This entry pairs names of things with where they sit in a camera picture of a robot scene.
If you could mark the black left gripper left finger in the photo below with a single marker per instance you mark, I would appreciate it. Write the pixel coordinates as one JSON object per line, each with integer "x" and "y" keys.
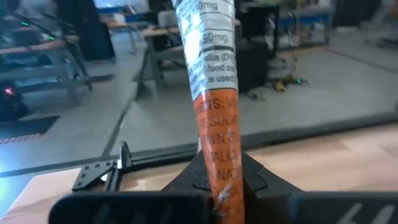
{"x": 140, "y": 208}

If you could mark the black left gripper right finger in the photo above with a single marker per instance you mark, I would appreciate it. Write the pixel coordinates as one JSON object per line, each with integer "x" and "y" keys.
{"x": 280, "y": 205}

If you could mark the orange pumpkin cereal box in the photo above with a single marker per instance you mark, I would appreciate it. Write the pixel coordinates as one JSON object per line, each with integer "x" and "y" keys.
{"x": 217, "y": 124}

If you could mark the yellow tool on floor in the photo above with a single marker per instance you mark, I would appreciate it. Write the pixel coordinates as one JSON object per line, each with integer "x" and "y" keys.
{"x": 280, "y": 85}

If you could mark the black mat with hazard stripe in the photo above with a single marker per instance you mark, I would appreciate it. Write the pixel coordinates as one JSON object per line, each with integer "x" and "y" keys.
{"x": 25, "y": 127}

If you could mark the black box on floor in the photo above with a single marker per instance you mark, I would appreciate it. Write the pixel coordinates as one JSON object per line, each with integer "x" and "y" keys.
{"x": 255, "y": 62}

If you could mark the black device with red light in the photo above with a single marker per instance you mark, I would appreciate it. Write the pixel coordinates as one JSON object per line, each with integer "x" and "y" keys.
{"x": 11, "y": 105}

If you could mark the wooden desk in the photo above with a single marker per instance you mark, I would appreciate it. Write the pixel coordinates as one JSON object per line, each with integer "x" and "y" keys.
{"x": 161, "y": 31}
{"x": 40, "y": 46}

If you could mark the tall black cabinet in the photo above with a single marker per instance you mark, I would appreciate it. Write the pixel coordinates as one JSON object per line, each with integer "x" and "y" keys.
{"x": 87, "y": 31}

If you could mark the black aluminium table frame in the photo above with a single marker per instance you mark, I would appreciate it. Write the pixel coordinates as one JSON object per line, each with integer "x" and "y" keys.
{"x": 311, "y": 130}

